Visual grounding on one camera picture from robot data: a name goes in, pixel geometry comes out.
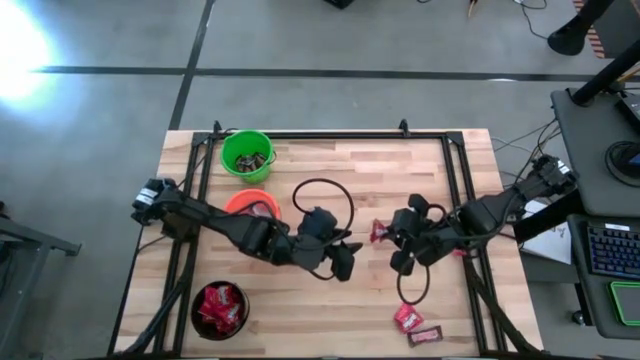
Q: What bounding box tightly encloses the black plastic bucket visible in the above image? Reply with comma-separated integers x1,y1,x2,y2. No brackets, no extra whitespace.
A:
190,279,251,343

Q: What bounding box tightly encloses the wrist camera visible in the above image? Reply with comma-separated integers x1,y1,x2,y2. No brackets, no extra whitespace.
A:
298,206,339,242
408,193,432,216

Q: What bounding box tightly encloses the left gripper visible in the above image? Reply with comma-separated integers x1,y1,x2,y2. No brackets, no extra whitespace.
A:
292,233,364,283

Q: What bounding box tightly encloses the dark grey desk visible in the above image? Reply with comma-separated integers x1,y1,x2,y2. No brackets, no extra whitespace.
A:
567,213,640,341

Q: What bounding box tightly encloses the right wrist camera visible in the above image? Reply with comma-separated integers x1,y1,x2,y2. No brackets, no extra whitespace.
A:
408,193,432,216

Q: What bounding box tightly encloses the black keyboard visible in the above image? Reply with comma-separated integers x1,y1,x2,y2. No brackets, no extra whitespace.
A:
585,223,640,280

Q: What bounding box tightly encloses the round black device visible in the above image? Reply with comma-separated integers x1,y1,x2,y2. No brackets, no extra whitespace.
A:
604,140,640,189

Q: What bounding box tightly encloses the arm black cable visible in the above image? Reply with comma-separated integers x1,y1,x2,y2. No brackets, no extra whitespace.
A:
291,177,357,282
396,264,432,306

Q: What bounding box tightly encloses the black stand leg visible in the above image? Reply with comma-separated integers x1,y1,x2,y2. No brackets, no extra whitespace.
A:
547,0,619,57
569,37,640,107

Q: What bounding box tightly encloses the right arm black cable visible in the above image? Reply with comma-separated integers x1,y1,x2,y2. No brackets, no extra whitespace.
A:
396,264,432,306

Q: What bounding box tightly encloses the black aluminium table frame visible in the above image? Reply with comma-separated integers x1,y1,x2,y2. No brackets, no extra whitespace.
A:
107,128,539,360

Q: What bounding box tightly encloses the green plastic bucket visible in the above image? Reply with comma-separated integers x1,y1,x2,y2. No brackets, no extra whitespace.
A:
219,129,277,185

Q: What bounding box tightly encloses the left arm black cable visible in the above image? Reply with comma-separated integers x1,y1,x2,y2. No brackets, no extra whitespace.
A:
291,177,357,282

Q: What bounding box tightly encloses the striped floor mat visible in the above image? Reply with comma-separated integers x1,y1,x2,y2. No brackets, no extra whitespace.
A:
572,0,640,60

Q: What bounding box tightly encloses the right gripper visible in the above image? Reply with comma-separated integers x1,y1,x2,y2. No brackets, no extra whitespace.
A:
383,208,452,277

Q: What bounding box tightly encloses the orange jack-o-lantern bucket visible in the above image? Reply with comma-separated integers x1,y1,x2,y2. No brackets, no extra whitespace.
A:
224,188,283,221

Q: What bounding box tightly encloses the black desk support beam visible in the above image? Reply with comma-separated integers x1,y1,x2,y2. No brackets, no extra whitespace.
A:
512,188,587,245

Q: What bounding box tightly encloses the grey metal cart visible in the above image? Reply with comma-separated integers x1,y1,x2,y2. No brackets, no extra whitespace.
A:
0,199,83,351

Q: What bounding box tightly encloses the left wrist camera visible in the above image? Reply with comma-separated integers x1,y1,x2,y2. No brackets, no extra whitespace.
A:
298,206,339,242

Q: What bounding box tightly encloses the white paper sheet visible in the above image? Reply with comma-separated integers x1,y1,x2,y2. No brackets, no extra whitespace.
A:
519,221,573,266

